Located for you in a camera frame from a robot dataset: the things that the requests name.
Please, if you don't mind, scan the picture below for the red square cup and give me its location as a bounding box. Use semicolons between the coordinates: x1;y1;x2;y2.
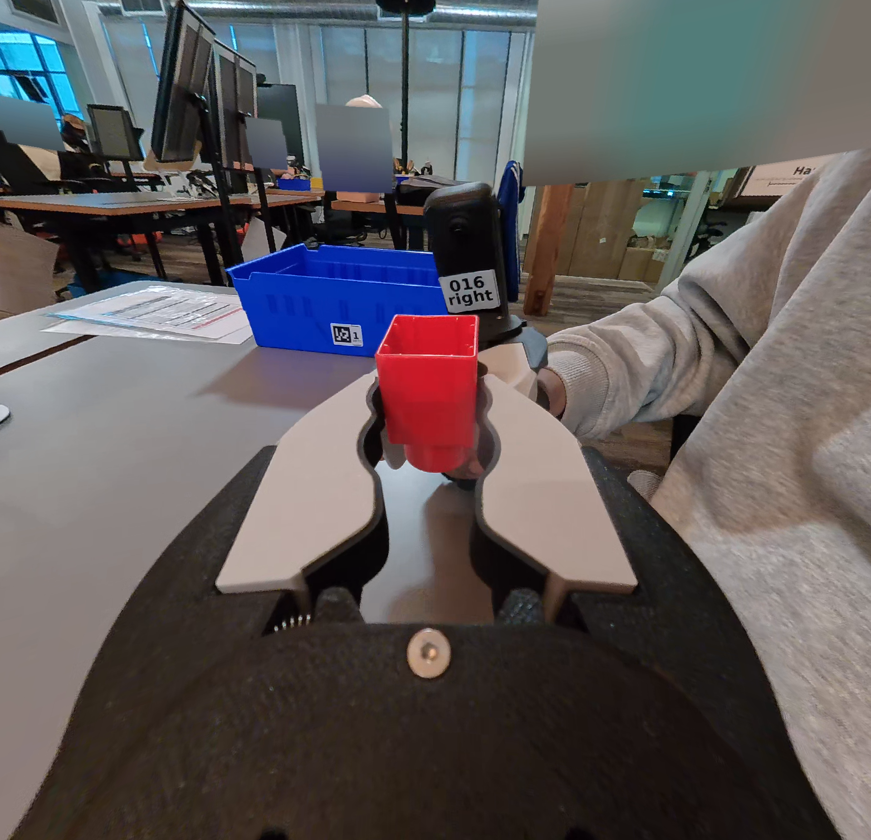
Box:
376;314;481;474

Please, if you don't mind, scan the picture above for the silver ventilation duct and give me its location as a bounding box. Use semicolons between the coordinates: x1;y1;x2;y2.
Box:
95;0;538;34

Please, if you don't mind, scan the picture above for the blue bin with marker tag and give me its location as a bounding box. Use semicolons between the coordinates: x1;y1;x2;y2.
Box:
226;243;450;358

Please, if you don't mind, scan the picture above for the person's right hand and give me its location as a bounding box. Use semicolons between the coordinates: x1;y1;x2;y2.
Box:
536;366;569;420

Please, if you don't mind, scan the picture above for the person's grey hoodie torso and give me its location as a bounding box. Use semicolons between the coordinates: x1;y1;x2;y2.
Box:
629;149;871;840

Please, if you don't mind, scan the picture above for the small black monitor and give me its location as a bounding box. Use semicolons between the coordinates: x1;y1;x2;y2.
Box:
87;104;145;162

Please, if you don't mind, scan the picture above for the printed paper sheet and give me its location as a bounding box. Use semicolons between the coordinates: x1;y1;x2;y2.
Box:
42;282;254;346

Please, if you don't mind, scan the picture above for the wooden-edged background desk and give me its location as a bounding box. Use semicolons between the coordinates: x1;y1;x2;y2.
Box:
0;190;321;290

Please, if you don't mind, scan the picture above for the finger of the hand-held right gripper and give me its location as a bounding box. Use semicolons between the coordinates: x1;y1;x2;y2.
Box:
480;342;544;414

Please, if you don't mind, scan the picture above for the black floor lamp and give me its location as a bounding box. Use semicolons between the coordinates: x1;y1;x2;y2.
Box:
374;0;438;174

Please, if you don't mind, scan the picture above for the person's right forearm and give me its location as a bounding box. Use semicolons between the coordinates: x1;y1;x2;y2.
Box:
546;228;783;441

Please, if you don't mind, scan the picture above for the wooden post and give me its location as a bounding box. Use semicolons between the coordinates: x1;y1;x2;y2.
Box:
520;181;578;318

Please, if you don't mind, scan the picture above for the blue hanging jacket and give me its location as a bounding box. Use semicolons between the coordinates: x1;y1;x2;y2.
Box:
495;160;526;303

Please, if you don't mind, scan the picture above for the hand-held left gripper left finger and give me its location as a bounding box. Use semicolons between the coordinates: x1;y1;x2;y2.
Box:
214;369;392;610

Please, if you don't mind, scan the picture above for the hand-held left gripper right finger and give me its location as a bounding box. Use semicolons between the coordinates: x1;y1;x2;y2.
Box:
471;376;641;625

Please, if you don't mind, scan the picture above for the large black monitor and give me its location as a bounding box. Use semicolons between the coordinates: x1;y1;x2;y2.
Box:
151;0;217;164

